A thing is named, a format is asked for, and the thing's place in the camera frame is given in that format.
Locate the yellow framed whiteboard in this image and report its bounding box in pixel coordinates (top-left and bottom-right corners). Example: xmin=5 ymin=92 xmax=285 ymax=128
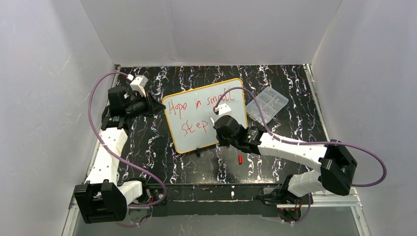
xmin=162 ymin=78 xmax=247 ymax=154

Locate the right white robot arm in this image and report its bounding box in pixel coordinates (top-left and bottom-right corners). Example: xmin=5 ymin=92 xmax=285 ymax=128
xmin=213 ymin=115 xmax=357 ymax=200

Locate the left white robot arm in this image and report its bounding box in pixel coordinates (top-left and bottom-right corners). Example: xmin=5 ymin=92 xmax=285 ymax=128
xmin=74 ymin=85 xmax=165 ymax=224

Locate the clear plastic screw box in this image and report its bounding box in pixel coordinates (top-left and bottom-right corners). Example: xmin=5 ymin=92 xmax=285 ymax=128
xmin=246 ymin=87 xmax=289 ymax=124

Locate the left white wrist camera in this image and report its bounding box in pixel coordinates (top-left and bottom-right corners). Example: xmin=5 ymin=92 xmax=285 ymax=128
xmin=128 ymin=75 xmax=148 ymax=97

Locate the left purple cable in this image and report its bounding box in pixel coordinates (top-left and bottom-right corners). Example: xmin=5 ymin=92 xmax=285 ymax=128
xmin=88 ymin=71 xmax=168 ymax=228

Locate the purple cable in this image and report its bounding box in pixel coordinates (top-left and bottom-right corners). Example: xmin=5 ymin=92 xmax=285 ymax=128
xmin=88 ymin=71 xmax=168 ymax=228
xmin=213 ymin=87 xmax=387 ymax=188

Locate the aluminium table frame rail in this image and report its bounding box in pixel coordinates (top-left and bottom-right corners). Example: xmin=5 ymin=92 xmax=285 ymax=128
xmin=62 ymin=184 xmax=370 ymax=236

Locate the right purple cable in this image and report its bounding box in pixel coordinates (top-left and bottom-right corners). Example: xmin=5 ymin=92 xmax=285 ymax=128
xmin=213 ymin=87 xmax=387 ymax=188

